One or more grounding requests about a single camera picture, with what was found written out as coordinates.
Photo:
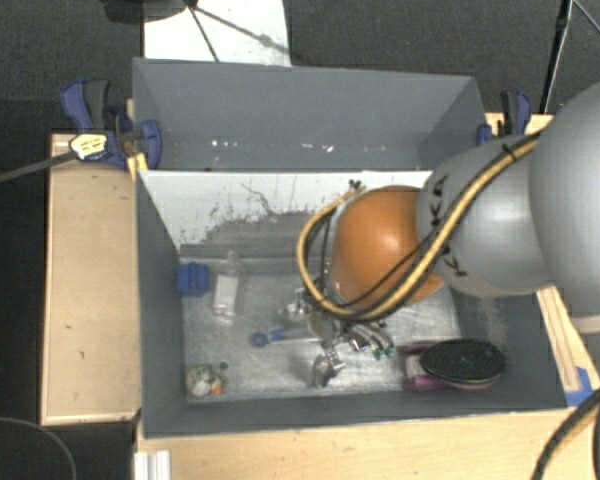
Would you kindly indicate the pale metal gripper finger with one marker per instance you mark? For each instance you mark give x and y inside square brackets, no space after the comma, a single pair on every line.
[321,374]
[338,365]

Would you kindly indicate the clear plastic bottle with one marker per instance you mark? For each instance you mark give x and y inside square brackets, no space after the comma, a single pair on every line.
[227,290]

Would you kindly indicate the black round disc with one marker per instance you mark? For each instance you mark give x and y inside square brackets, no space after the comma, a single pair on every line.
[462,360]

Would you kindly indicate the blue ribbed sponge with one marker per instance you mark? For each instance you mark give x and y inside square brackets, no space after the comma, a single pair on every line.
[192,278]

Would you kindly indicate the grey metal bin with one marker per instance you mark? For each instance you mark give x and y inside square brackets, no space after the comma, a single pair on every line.
[280,118]

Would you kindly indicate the pale wood board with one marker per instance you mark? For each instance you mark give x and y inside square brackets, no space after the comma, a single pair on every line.
[92,293]

